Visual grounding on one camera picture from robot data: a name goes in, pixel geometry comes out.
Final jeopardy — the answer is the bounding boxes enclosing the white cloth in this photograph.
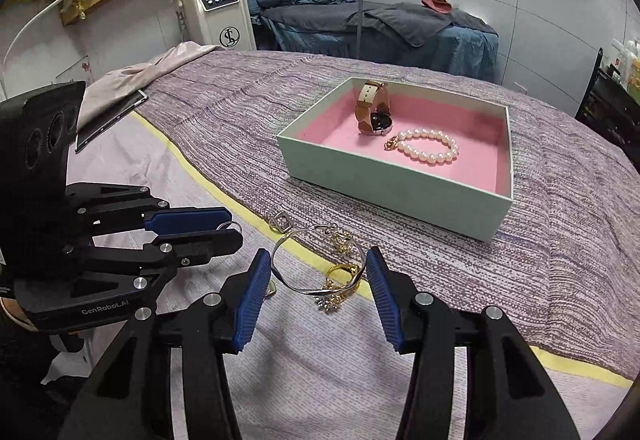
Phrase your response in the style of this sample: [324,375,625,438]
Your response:
[41,335,97,387]

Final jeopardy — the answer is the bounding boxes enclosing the gold ring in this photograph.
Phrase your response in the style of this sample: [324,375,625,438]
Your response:
[324,263,362,292]

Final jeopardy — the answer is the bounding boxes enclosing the silver bangle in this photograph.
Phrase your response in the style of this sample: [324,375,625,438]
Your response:
[271,225,372,297]

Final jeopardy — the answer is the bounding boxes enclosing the watch with tan strap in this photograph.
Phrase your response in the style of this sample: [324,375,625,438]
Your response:
[356,79,393,137]

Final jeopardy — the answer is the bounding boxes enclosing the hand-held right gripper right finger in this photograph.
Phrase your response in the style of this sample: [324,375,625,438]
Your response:
[366,246,581,440]

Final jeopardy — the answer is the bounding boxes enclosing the purple woven blanket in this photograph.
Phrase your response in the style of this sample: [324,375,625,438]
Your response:
[92,48,640,388]

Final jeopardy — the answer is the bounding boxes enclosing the white pearl bracelet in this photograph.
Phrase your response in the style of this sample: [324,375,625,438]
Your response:
[384,127,461,166]

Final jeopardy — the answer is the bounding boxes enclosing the white arc floor lamp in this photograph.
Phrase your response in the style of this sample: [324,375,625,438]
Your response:
[0,0,177,95]

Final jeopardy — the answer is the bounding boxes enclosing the beige satin cloth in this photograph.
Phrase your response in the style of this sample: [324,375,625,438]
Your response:
[77,44,227,127]

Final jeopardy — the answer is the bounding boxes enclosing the gold dangling earrings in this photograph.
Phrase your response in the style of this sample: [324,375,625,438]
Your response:
[326,229,357,255]

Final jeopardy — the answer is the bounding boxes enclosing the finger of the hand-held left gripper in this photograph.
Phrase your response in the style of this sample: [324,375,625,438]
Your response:
[65,229,245,292]
[65,183,232,241]

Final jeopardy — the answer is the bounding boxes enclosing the blue massage bed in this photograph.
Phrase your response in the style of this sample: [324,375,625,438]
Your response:
[250,0,501,85]

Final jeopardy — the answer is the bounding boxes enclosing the crystal flower earring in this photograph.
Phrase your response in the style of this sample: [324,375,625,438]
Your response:
[314,293,347,314]

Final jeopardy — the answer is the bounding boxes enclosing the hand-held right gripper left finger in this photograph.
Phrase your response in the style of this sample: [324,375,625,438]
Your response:
[57,247,272,440]

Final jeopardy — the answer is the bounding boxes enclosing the white beauty machine with screen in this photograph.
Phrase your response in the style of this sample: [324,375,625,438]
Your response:
[172,0,259,52]

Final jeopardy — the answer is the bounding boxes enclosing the dark tablet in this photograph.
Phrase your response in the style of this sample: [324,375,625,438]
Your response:
[74,89,150,155]

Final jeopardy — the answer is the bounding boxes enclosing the pale box with pink lining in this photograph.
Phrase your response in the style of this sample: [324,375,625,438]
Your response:
[276,76,516,242]

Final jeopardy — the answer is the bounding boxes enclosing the bottles on side rack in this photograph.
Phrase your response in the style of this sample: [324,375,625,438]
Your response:
[609,38,640,104]

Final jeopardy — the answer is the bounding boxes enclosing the person's left hand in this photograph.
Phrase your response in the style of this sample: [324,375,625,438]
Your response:
[0,296,40,332]

